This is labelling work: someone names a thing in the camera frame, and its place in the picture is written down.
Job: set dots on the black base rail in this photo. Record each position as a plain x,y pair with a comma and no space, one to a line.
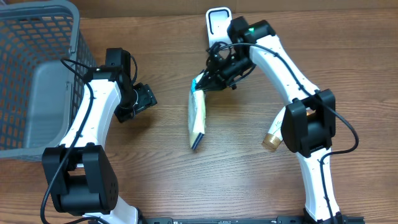
277,220

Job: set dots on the white bamboo print tube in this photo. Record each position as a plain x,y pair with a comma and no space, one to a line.
273,137

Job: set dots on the white barcode scanner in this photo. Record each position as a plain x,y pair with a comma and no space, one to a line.
217,21

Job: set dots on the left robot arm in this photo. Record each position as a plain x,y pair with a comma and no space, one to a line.
81,180

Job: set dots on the yellow snack bag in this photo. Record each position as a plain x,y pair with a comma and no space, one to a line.
196,114

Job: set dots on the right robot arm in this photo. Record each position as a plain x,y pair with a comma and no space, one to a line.
307,123

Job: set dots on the dark grey plastic basket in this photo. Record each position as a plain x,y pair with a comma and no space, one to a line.
40,97

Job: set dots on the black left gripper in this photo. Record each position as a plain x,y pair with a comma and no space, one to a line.
147,99

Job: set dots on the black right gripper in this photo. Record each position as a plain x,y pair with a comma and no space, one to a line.
216,77

